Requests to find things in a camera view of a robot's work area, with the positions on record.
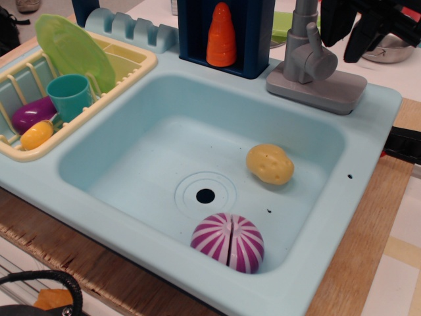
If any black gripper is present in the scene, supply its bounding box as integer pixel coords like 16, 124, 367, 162
320, 0, 420, 63

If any grey faucet lever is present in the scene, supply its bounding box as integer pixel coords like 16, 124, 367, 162
306, 22, 323, 58

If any steel pot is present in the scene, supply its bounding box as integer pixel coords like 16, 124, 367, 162
362, 34, 415, 64

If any green tray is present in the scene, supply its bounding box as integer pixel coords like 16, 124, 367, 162
270, 11, 322, 38

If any grey toy faucet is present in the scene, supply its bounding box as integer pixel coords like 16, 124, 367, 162
266, 1, 367, 115

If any dark blue holder box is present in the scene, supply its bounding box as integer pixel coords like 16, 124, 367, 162
178, 0, 276, 79

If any black clamp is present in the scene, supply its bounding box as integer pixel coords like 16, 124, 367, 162
384, 126, 421, 165

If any orange toy carrot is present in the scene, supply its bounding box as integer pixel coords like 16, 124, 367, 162
206, 2, 237, 67

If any yellow toy potato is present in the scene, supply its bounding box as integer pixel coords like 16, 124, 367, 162
246, 144, 295, 186

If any light blue toy sink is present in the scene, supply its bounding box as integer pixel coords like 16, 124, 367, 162
0, 7, 403, 316

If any purple striped toy onion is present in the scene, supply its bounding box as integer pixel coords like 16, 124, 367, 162
190, 213, 264, 274

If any green toy plate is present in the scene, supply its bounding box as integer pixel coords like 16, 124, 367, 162
35, 14, 116, 93

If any teal toy cup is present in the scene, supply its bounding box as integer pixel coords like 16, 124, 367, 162
47, 74, 93, 122

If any shoe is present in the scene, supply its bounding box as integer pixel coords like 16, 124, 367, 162
15, 0, 41, 14

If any cream dish rack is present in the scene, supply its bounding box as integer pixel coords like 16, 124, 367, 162
1, 32, 157, 162

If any yellow toy lemon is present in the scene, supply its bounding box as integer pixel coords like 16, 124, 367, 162
20, 120, 54, 151

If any purple toy eggplant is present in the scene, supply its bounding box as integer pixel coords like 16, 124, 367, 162
11, 96, 57, 135

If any black bag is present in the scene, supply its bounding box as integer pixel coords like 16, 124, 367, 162
0, 7, 30, 56

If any wooden board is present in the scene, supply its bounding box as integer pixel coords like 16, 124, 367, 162
0, 13, 421, 316

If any orange paper piece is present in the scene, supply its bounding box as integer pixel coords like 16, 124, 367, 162
33, 289, 73, 311

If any black cable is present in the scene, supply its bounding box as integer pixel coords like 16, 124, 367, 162
0, 269, 84, 316

